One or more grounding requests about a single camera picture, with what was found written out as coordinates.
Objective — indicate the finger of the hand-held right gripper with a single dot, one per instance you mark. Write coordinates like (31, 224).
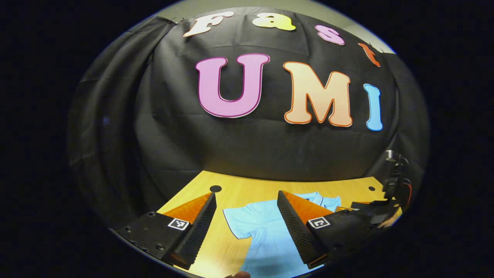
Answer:
(380, 210)

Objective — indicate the light blue T-shirt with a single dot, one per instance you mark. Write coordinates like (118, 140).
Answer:
(266, 231)

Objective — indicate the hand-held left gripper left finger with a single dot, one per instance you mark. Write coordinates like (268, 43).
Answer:
(201, 224)

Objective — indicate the small metal backdrop clip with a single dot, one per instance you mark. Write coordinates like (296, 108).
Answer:
(172, 20)

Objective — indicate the black backdrop cloth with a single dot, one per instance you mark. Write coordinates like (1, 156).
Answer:
(247, 150)

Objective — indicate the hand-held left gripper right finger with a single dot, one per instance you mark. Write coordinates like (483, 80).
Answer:
(292, 227)

